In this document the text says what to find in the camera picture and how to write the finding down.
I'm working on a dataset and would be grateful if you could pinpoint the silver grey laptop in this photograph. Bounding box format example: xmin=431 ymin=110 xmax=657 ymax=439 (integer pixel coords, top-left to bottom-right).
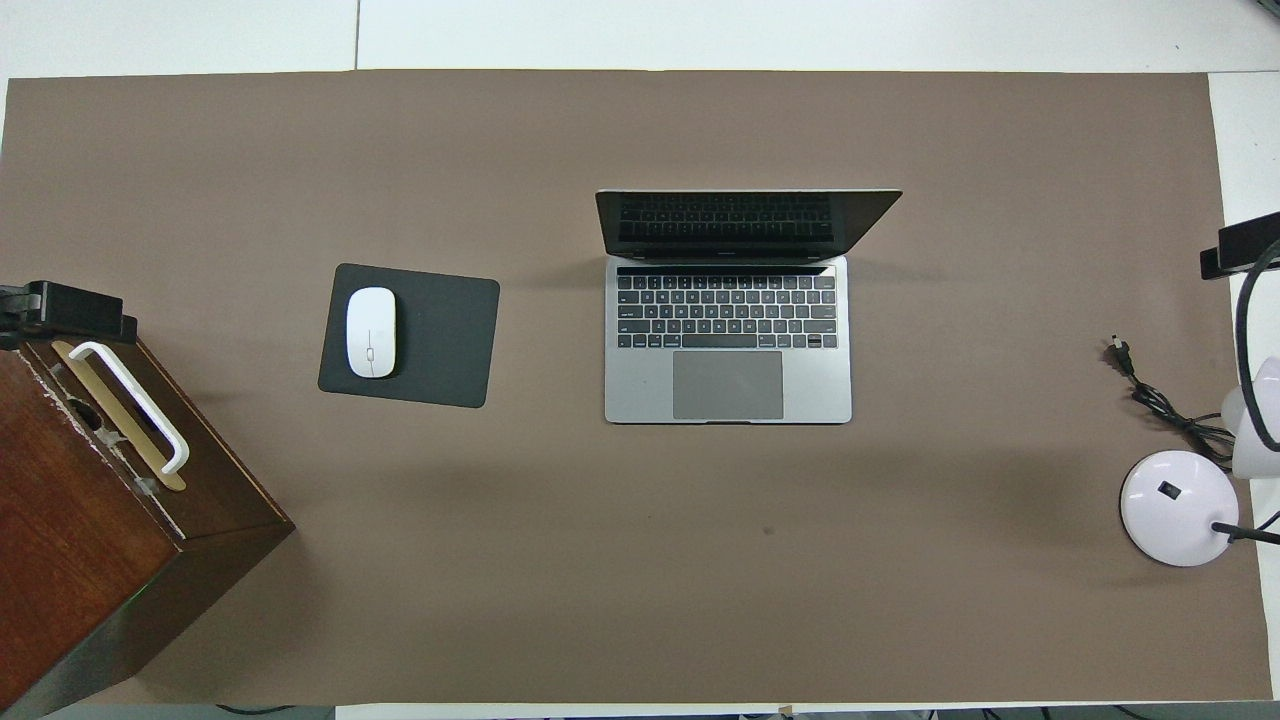
xmin=596 ymin=188 xmax=903 ymax=425

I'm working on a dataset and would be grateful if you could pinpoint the black mouse pad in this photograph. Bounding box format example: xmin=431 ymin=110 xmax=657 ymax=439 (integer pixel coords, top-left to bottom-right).
xmin=318 ymin=263 xmax=501 ymax=409

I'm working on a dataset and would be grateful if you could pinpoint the brown paper table mat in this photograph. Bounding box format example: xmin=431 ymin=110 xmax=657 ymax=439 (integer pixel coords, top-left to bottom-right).
xmin=0 ymin=70 xmax=1273 ymax=706

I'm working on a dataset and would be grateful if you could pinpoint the white computer mouse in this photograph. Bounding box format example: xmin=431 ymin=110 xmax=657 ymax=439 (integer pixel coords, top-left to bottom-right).
xmin=346 ymin=287 xmax=398 ymax=379

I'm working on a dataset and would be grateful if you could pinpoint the white desk lamp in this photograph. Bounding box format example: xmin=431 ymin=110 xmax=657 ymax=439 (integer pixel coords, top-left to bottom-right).
xmin=1119 ymin=238 xmax=1280 ymax=568

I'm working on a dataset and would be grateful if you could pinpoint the dark brown wooden box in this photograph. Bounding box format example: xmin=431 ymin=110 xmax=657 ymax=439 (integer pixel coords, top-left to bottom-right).
xmin=0 ymin=335 xmax=296 ymax=719

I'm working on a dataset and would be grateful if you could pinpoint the white box handle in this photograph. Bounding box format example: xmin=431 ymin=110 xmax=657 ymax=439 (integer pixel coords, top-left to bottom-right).
xmin=68 ymin=341 xmax=191 ymax=475

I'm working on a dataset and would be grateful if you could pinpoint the black lamp power cable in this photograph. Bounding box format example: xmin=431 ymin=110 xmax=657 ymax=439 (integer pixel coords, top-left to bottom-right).
xmin=1108 ymin=337 xmax=1236 ymax=466

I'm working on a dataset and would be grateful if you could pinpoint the gold handle plate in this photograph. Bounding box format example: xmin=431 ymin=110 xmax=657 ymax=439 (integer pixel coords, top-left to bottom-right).
xmin=50 ymin=340 xmax=188 ymax=493

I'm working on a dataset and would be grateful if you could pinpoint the black camera stand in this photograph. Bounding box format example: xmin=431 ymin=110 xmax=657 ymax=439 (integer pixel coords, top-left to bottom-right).
xmin=1200 ymin=210 xmax=1280 ymax=281
xmin=0 ymin=280 xmax=138 ymax=351

